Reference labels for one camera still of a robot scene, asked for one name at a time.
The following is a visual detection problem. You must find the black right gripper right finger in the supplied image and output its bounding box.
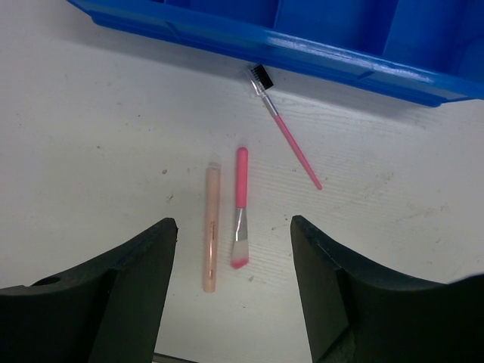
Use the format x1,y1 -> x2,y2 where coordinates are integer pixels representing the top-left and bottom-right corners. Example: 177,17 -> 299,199
290,216 -> 483,362

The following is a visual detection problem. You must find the beige concealer tube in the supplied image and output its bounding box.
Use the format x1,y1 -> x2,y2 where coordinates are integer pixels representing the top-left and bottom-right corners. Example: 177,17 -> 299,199
203,163 -> 221,293

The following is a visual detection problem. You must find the thin pink eyebrow brush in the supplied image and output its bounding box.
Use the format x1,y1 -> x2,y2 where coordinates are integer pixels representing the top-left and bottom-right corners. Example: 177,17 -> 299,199
248,64 -> 323,190

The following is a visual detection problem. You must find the blue plastic organizer tray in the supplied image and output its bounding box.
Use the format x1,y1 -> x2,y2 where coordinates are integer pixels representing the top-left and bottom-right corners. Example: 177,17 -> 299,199
75,0 -> 483,107

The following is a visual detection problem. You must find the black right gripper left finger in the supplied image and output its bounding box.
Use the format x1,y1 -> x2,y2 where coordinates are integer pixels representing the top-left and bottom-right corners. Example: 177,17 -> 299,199
1,218 -> 178,362

